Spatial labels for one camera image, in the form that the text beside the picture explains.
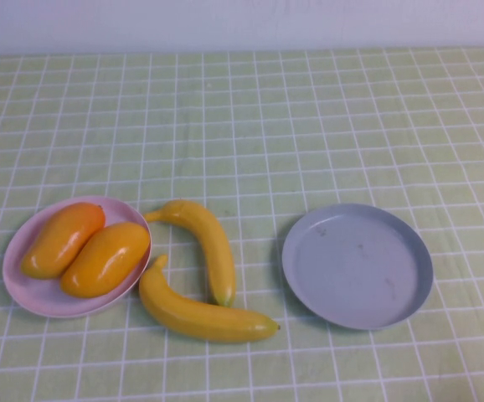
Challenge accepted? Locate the plain yellow-orange mango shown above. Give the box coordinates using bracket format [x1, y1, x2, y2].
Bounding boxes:
[59, 222, 152, 299]

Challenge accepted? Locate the pink round plate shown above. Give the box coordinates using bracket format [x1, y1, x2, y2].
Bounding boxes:
[2, 195, 153, 319]

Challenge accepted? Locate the green checkered tablecloth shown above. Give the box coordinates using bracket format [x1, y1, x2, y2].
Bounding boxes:
[0, 46, 484, 402]

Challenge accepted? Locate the grey round plate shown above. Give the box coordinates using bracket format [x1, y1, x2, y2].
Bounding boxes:
[281, 203, 434, 331]

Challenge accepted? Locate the yellow plastic banana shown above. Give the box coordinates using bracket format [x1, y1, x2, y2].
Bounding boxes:
[143, 199, 237, 308]
[138, 254, 281, 345]

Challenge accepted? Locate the mango with orange blush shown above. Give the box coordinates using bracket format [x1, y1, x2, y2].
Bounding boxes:
[19, 202, 106, 281]

